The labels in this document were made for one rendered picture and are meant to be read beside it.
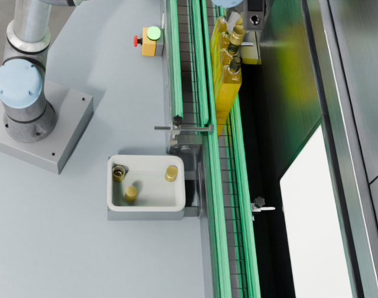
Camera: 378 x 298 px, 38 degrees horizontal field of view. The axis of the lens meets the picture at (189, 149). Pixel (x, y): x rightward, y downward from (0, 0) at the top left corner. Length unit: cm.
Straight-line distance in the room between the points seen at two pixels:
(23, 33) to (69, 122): 32
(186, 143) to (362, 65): 66
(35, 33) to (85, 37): 49
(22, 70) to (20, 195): 39
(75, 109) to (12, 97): 27
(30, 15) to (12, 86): 19
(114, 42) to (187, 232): 72
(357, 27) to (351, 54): 5
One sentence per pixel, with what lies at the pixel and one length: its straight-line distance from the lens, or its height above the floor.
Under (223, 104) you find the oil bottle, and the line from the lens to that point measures 162.
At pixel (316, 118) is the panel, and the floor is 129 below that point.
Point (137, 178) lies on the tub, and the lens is 168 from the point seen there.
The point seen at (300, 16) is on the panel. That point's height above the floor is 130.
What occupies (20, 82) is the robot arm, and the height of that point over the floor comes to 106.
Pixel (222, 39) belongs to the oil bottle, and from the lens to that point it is 159.
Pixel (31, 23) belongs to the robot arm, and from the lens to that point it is 148.
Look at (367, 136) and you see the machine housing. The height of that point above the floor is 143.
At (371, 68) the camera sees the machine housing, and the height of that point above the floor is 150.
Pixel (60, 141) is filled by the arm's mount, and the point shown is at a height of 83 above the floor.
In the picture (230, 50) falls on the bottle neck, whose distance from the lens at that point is 153.
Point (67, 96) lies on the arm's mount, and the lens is 173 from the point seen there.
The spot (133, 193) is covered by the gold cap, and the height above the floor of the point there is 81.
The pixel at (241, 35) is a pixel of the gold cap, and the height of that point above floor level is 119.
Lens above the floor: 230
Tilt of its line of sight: 62 degrees down
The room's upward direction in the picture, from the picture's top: 18 degrees clockwise
